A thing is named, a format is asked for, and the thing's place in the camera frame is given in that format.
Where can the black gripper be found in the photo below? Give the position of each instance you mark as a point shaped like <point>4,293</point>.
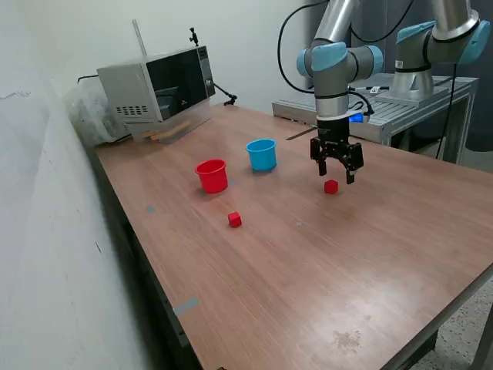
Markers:
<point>333,133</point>

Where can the red cube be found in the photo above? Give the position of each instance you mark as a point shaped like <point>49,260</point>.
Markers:
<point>234,220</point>
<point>331,187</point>

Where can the blue plastic bin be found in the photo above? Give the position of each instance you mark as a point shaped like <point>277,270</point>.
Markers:
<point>263,160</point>

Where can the red plastic bin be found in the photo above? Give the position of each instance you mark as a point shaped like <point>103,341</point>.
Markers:
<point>212,181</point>

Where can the aluminium robot mounting table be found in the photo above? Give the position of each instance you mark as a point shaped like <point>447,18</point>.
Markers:
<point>385,109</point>

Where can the wooden stick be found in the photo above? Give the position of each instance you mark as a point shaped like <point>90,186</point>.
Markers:
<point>173,129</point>
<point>161,136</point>

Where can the long tape strip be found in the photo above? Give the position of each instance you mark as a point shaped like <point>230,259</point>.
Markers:
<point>186,306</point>

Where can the silver microwave oven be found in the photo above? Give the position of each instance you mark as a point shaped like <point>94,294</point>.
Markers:
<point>127,88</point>

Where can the thin white rod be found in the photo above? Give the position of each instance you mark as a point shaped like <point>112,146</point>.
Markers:
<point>140,38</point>

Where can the translucent plastic bag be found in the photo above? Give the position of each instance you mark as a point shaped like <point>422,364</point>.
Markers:
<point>88,115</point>

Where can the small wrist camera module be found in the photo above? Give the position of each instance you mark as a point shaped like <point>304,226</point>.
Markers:
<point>359,117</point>

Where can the small black camera mount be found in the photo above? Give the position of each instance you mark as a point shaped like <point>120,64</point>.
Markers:
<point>193,36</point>

